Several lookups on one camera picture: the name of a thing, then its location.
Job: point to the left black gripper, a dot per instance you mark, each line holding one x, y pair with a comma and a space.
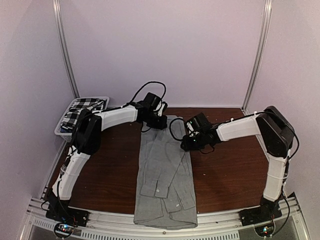
162, 125

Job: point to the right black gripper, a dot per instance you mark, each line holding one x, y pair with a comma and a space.
187, 145

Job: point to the grey long sleeve shirt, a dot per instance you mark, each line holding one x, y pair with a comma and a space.
165, 193

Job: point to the white plastic basket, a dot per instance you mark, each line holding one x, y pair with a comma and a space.
68, 136

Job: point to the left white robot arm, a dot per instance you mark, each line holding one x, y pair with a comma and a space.
86, 137

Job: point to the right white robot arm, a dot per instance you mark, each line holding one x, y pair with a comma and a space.
276, 132

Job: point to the black white checkered shirt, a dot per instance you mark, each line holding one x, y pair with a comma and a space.
70, 118

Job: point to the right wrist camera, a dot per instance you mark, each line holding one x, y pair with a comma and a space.
190, 128

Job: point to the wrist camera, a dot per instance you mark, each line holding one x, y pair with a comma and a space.
160, 108
190, 128

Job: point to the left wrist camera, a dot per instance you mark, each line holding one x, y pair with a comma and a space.
160, 108

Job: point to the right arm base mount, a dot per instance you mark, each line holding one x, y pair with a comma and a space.
262, 219

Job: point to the aluminium front rail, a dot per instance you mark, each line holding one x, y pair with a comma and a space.
223, 225

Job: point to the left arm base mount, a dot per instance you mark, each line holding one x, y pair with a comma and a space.
67, 223

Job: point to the left aluminium corner post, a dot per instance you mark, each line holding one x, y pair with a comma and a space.
64, 48

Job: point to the aluminium corner post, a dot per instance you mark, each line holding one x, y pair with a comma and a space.
264, 31
64, 48

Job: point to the right aluminium corner post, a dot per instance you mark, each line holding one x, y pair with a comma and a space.
264, 31

